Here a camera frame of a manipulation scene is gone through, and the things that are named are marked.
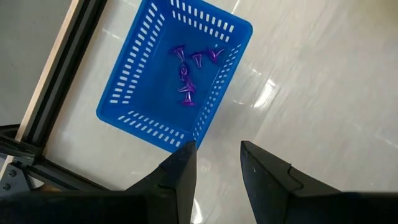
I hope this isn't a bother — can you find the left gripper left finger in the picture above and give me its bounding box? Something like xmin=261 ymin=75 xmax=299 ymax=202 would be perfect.
xmin=124 ymin=139 xmax=198 ymax=224

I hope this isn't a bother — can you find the blue plastic basket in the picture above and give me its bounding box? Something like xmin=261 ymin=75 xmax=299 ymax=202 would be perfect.
xmin=96 ymin=0 xmax=253 ymax=153

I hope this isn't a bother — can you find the black aluminium table frame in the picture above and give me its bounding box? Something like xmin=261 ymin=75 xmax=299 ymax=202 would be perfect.
xmin=0 ymin=0 xmax=109 ymax=192

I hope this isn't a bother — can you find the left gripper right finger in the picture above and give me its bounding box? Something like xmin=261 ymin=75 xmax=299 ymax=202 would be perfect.
xmin=240 ymin=140 xmax=343 ymax=224

